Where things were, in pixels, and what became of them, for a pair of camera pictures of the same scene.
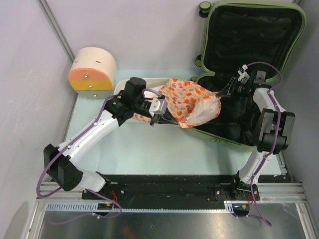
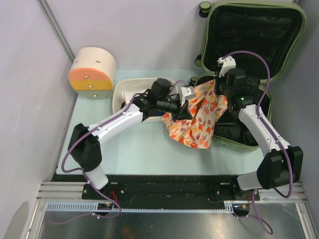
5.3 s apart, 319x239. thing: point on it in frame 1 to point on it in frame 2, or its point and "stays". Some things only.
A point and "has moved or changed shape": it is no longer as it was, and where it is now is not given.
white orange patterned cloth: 189,104 has moved or changed shape
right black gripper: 226,91 to 218,80
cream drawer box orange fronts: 92,74 stays
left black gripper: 167,118 to 181,113
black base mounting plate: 208,187 stays
